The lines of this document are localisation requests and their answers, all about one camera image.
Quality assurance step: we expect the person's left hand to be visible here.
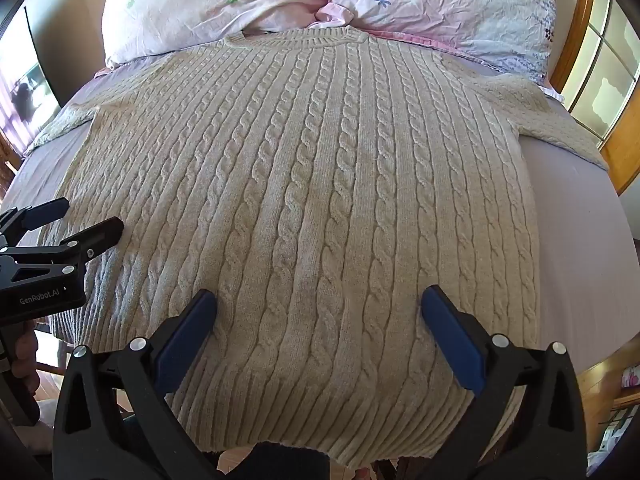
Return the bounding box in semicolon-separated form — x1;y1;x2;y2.
10;321;42;385

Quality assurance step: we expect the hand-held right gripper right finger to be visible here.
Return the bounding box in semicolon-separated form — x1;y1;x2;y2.
420;285;589;480

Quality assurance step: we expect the cream cable-knit sweater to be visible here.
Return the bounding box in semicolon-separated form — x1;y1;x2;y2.
30;27;609;469

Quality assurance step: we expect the pink ruffled cloth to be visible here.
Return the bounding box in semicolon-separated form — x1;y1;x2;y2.
305;2;483;62

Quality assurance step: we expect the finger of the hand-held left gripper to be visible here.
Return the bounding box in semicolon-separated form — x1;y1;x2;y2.
0;216;125;287
0;197;71;247

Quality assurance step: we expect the dark-framed window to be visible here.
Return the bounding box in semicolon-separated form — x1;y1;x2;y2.
0;5;62;157

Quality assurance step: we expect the floral pillow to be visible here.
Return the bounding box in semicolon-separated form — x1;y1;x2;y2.
102;0;337;69
327;0;557;86

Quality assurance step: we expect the wooden framed window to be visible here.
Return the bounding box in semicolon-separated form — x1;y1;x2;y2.
549;0;640;197

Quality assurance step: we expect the purple bed sheet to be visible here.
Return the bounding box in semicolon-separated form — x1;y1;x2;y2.
0;55;637;357

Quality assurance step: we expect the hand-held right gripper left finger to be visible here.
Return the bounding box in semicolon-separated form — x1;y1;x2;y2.
52;289;221;480

